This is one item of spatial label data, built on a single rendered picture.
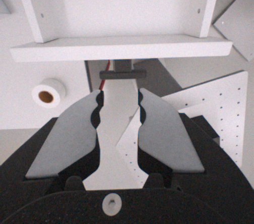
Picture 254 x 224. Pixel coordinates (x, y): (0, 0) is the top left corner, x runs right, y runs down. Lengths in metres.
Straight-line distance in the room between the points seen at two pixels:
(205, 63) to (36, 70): 1.19
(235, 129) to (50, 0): 0.62
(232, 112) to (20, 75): 0.63
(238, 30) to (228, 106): 0.89
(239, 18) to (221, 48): 1.11
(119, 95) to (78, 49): 1.10
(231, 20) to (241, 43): 0.20
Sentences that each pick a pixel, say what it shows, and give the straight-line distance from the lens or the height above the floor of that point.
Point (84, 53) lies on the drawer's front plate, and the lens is 0.20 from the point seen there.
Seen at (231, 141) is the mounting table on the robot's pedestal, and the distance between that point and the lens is 0.65.
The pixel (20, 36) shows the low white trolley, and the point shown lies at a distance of 0.43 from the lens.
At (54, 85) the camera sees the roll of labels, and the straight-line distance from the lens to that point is 0.40.
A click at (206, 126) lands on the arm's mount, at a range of 0.47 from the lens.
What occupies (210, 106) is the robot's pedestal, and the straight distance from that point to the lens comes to 0.50.
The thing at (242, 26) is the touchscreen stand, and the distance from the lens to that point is 1.36.
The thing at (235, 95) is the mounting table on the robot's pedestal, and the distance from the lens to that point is 0.52.
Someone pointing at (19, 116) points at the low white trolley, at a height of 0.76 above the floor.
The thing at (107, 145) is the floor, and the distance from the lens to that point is 1.70.
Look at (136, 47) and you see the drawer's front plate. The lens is 0.19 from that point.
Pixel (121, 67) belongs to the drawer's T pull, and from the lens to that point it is 0.21.
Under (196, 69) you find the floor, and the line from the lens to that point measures 1.32.
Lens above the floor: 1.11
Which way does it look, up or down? 60 degrees down
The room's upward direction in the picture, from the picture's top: 178 degrees clockwise
